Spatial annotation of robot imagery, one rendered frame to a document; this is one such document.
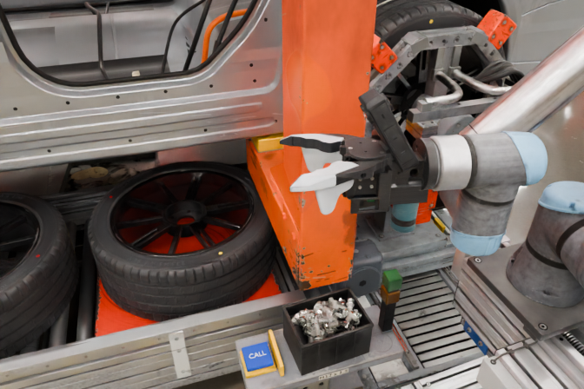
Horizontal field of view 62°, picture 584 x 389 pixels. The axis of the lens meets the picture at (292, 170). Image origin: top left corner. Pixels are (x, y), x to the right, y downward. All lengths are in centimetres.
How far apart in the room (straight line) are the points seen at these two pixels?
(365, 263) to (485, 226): 100
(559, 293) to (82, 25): 204
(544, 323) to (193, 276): 97
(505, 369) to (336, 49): 72
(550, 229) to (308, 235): 58
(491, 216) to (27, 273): 136
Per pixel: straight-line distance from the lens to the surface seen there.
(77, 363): 161
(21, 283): 168
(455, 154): 66
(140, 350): 160
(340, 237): 134
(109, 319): 180
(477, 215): 74
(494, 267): 116
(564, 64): 84
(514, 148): 70
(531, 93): 83
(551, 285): 111
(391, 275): 130
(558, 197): 101
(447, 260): 219
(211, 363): 170
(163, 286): 160
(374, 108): 60
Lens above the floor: 157
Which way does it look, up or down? 33 degrees down
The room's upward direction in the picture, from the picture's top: straight up
